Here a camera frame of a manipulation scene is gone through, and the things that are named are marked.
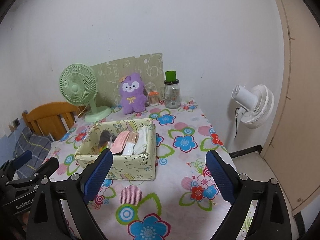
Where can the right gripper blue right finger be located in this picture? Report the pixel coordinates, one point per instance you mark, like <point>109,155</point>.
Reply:
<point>223,174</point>

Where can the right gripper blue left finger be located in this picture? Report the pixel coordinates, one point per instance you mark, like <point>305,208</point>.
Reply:
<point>94,174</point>

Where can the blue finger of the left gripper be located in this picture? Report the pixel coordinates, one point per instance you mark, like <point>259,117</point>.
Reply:
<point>45,171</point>
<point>19,161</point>

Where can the black plastic bag bundle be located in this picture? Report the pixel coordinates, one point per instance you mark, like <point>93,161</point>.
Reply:
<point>106,137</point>

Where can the pink packet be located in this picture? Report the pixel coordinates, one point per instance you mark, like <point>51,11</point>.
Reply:
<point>120,142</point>

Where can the white towel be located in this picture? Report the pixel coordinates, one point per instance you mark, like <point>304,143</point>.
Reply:
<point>141,143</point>

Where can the white roll with beige band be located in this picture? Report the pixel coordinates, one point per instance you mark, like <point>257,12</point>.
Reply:
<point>130,143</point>

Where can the grey plaid bedding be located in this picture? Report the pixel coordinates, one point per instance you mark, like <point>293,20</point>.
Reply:
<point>39,147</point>

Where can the floral tablecloth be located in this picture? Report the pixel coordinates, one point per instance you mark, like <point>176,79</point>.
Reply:
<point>183,201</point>

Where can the wooden bed headboard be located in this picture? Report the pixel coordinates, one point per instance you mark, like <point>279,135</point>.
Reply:
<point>55,119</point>

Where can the beige wardrobe door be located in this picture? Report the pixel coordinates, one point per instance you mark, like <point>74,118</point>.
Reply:
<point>292,146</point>

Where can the white standing fan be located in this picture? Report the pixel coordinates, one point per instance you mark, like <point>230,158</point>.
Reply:
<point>251,111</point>

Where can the green desk fan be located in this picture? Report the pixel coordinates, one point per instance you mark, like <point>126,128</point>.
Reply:
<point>78,85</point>

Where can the purple plush toy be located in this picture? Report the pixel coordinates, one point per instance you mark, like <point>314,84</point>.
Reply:
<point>132,94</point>

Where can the glass jar green lid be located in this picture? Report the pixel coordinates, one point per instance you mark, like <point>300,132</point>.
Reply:
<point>170,92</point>

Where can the cotton swab jar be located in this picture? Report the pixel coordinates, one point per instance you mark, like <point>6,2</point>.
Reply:
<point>153,98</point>

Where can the green cartoon board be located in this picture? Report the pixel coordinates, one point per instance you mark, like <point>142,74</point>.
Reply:
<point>108,74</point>

